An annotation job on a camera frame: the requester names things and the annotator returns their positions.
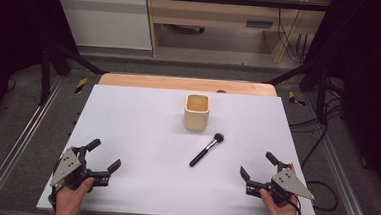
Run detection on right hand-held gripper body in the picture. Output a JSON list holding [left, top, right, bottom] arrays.
[[245, 160, 317, 207]]

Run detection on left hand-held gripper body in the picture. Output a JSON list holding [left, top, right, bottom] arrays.
[[48, 143, 114, 195]]

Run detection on black makeup brush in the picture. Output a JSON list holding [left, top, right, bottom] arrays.
[[189, 131, 225, 170]]

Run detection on beige square cup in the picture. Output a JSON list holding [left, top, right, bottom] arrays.
[[182, 92, 211, 134]]

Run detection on person's left hand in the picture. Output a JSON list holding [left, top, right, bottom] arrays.
[[54, 174, 96, 215]]

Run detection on white table cover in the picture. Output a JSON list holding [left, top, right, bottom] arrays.
[[35, 80, 327, 215]]

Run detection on yellow black tape strip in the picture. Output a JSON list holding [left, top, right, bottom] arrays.
[[74, 75, 90, 95], [287, 90, 308, 108]]

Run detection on black metal stand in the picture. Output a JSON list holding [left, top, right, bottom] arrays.
[[260, 57, 332, 126], [37, 42, 109, 110]]

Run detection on wooden table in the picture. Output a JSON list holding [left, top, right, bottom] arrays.
[[98, 72, 279, 98]]

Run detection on white cabinet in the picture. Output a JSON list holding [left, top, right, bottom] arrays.
[[47, 0, 156, 51]]

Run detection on light wooden desk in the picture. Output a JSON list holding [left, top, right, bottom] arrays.
[[141, 0, 333, 68]]

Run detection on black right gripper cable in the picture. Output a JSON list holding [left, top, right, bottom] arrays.
[[285, 194, 304, 215]]

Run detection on black looped floor cable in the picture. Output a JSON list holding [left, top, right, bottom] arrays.
[[303, 180, 340, 214]]

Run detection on black floor cables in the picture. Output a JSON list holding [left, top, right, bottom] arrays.
[[285, 75, 348, 172]]

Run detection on aluminium rail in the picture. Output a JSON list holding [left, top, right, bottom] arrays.
[[0, 71, 65, 215], [295, 91, 381, 215]]

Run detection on black hanging cables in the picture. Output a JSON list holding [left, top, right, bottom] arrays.
[[271, 0, 312, 66]]

